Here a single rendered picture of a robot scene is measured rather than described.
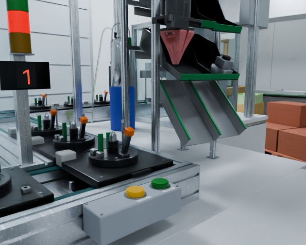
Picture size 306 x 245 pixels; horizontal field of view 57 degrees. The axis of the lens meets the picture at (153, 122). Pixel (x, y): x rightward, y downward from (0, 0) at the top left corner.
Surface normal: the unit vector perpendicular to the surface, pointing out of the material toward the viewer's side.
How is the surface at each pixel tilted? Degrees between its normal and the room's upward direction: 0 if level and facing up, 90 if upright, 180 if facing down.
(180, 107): 45
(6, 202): 0
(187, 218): 0
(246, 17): 90
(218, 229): 0
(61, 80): 90
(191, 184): 90
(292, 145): 90
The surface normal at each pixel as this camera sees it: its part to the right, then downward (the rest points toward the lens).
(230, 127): 0.36, -0.59
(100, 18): 0.75, 0.11
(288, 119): -0.89, 0.08
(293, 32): -0.66, 0.13
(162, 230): 0.00, -0.99
